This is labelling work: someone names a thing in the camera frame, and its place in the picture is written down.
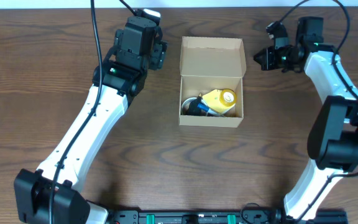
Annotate cardboard box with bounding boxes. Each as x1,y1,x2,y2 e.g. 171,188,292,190
179,37,247,128

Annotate black cable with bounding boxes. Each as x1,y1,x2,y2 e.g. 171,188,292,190
48,0,139,224
272,0,358,223

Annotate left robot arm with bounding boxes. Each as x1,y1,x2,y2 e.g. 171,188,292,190
14,9,167,223

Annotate small yellow tape roll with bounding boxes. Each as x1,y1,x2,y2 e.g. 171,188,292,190
219,89,237,107

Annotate yellow sticky note pad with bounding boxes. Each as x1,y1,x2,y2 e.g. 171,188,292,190
202,89,235,115

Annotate left black cable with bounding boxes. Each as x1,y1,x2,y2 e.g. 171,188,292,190
48,0,139,224

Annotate white tape roll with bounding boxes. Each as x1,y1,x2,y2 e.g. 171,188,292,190
181,97,193,115

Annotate blue and white marker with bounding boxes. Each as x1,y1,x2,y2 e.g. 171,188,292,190
197,103,224,117

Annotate black teardrop-shaped object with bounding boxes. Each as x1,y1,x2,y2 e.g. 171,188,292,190
186,96,202,116

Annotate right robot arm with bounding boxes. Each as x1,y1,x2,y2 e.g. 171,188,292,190
254,17,358,223

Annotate right black cable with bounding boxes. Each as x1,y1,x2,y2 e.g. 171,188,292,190
272,0,358,223

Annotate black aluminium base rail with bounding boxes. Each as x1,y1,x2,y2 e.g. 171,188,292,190
107,208,349,224

